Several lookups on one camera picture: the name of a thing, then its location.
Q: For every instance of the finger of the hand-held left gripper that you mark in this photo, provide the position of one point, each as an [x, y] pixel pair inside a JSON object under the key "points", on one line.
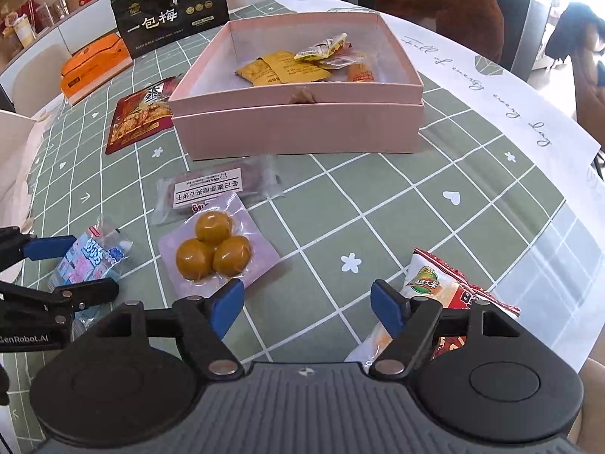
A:
{"points": [[49, 247], [90, 292]]}

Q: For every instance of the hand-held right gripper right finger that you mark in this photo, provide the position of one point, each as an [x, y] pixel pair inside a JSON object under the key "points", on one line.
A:
{"points": [[390, 307]]}

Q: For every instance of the person's leg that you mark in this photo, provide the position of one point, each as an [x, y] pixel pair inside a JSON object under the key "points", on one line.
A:
{"points": [[588, 406]]}

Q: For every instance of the orange sausage stick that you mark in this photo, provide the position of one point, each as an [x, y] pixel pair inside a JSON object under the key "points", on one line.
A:
{"points": [[361, 72]]}

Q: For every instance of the quail egg packet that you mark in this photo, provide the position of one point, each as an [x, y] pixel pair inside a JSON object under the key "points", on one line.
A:
{"points": [[212, 255]]}

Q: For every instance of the beige chair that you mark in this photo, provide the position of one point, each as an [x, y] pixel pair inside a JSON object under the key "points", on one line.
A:
{"points": [[40, 75]]}

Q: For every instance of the blue snack packet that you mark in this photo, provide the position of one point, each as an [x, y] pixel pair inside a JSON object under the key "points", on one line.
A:
{"points": [[97, 250]]}

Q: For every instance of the white red rice cracker packet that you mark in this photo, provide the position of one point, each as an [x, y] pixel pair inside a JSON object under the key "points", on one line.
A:
{"points": [[439, 288]]}

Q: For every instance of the pink gift box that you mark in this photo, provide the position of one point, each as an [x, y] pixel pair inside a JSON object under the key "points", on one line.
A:
{"points": [[293, 127]]}

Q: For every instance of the dark red snack packet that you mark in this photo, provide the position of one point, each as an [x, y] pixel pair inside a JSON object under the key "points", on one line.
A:
{"points": [[137, 118]]}

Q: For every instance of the green checked tablecloth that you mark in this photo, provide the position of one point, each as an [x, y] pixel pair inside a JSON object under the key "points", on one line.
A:
{"points": [[401, 208]]}

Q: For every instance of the yellow flat sachet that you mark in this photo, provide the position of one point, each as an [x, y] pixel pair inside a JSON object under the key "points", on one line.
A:
{"points": [[253, 73], [298, 70]]}

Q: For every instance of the brown chair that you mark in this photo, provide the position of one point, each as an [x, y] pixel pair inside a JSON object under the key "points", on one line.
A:
{"points": [[439, 4]]}

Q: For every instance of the clear packet with white label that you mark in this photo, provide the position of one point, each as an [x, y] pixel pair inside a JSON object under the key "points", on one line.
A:
{"points": [[212, 184]]}

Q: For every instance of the black snack bag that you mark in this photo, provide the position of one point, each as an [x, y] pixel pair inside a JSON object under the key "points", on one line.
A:
{"points": [[170, 4]]}

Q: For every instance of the dark jacket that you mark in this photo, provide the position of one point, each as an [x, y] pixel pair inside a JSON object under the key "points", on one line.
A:
{"points": [[581, 23]]}

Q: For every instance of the orange box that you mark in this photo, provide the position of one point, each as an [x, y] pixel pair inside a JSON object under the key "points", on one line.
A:
{"points": [[94, 71]]}

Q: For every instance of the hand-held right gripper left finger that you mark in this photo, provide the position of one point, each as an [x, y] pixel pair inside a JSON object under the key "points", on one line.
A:
{"points": [[227, 307]]}

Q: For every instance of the glass jar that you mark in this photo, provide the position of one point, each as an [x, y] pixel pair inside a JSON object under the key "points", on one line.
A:
{"points": [[61, 9]]}

